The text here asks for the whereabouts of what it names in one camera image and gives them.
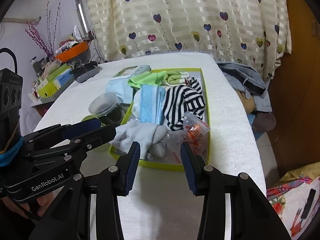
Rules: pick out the blue tissue pack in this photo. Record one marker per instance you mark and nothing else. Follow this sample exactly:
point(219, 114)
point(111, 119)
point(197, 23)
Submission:
point(61, 79)

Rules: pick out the red snack packet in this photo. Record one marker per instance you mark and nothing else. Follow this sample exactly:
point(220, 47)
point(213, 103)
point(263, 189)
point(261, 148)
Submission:
point(196, 133)

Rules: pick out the purple decorative branches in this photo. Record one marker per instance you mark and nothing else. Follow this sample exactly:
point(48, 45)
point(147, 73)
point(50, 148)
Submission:
point(45, 39)

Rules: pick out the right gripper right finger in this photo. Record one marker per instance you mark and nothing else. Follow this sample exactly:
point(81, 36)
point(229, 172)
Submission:
point(252, 216)

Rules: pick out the green plastic bag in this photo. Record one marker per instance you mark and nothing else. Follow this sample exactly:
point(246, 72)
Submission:
point(147, 78)

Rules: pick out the grey clothes pile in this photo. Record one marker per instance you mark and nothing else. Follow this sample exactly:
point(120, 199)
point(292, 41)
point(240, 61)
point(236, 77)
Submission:
point(247, 80)

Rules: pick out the orange tray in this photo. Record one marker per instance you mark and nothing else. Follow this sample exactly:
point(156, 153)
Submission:
point(72, 52)

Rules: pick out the white gloves bundle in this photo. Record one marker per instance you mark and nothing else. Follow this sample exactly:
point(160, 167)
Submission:
point(135, 110)

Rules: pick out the VR headset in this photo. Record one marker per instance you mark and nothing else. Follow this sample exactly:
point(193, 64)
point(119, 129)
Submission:
point(83, 73)

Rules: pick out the green rabbit sock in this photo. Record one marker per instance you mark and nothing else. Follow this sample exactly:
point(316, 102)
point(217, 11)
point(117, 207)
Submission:
point(176, 78)

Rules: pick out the left hand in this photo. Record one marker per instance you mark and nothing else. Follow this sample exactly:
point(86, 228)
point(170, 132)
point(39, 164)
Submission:
point(43, 202)

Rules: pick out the blue face mask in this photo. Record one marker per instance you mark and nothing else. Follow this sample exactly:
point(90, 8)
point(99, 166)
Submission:
point(151, 100)

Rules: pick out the heart pattern curtain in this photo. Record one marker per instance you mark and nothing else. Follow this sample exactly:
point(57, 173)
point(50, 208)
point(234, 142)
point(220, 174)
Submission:
point(252, 32)

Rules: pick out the green file box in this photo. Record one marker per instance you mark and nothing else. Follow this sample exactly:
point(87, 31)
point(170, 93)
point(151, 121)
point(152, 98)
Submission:
point(46, 88)

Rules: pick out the colourful bedding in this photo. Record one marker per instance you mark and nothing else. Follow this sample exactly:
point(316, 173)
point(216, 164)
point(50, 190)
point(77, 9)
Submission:
point(295, 198)

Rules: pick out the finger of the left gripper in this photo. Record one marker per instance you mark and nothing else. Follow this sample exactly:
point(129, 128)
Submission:
point(76, 130)
point(94, 139)

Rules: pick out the wet wipes pack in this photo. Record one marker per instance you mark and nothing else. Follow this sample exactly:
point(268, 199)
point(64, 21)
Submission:
point(119, 83)

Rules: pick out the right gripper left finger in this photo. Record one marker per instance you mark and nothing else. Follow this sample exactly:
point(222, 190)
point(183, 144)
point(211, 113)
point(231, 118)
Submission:
point(68, 217)

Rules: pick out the light blue grey sock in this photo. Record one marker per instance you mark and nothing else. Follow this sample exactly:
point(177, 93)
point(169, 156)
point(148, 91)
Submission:
point(146, 134)

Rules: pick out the yellow-green shallow box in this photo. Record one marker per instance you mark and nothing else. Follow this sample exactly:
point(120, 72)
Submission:
point(165, 155)

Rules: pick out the striped cardboard tray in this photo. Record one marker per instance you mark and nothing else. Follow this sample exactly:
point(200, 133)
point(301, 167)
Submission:
point(57, 93)

